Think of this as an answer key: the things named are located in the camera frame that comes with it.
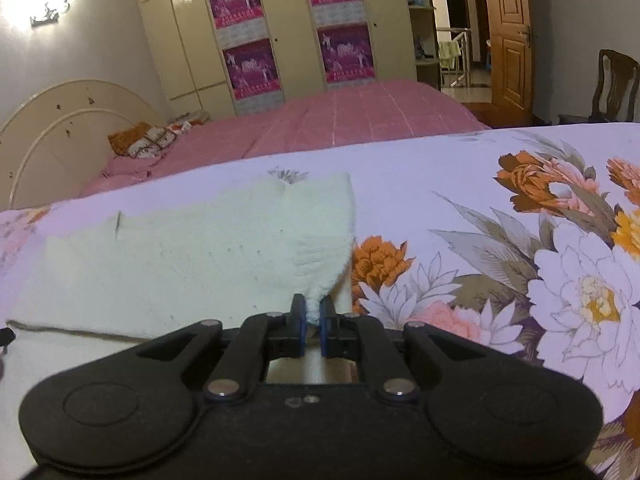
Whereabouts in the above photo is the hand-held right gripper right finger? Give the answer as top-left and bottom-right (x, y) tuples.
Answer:
(318, 296), (481, 403)

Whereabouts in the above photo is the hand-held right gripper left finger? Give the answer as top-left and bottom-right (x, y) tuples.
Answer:
(135, 294), (307, 403)

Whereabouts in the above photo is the light green towel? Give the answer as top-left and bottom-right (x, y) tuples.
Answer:
(6, 172), (357, 341)

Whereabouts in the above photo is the floral bed sheet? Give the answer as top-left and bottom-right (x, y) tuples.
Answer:
(0, 122), (640, 480)

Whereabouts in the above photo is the light patterned pillow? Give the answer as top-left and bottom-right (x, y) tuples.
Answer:
(167, 110), (211, 133)

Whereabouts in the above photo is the orange patterned pillow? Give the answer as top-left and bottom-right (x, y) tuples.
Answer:
(107, 121), (176, 160)

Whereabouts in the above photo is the metal stair railing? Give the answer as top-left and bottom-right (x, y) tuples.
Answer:
(437, 29), (473, 88)

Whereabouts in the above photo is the cream wardrobe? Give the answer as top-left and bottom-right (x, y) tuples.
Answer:
(130, 0), (418, 116)

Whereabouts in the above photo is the cream curved headboard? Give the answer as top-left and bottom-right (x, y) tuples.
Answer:
(0, 79), (168, 211)

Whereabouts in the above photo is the cream open shelf unit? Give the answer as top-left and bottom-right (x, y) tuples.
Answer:
(402, 0), (441, 91)

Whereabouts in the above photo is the brown wooden door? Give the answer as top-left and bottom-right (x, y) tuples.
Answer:
(480, 0), (535, 116)

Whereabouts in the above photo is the dark wooden chair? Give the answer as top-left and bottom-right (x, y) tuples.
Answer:
(559, 49), (640, 125)

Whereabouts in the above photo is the wall lamp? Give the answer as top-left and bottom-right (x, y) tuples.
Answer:
(30, 0), (71, 28)

